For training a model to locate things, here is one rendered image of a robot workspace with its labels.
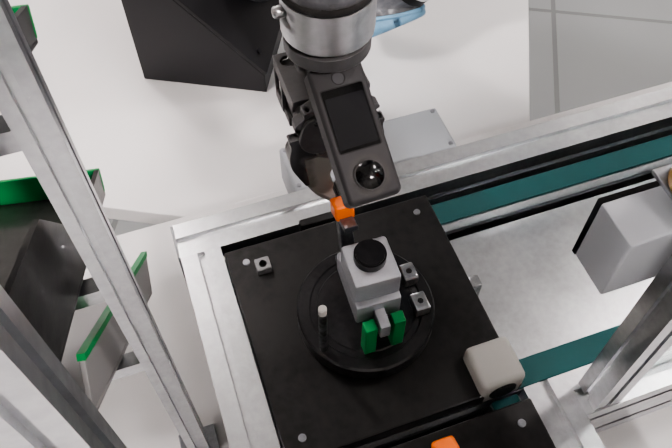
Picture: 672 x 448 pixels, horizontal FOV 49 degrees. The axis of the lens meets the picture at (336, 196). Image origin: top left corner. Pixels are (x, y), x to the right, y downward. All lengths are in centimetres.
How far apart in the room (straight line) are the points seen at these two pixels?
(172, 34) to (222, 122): 14
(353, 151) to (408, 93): 53
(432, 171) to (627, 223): 40
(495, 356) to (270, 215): 30
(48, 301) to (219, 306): 39
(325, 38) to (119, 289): 23
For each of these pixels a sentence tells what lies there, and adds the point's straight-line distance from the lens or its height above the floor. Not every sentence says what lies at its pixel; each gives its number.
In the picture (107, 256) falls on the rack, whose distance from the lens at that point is 47.
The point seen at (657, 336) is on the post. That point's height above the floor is 113.
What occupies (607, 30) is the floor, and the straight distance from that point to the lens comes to 264.
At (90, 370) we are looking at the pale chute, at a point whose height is 120.
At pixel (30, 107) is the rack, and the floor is 141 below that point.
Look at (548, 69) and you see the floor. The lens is 245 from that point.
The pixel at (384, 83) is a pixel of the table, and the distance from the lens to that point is 112.
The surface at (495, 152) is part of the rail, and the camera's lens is 93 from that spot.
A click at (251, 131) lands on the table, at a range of 106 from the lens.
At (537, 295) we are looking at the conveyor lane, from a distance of 87.
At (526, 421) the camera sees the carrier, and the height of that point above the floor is 97.
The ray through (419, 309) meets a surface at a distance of 73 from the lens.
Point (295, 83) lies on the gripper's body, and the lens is 64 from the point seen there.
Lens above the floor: 166
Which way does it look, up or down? 55 degrees down
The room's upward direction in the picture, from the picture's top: straight up
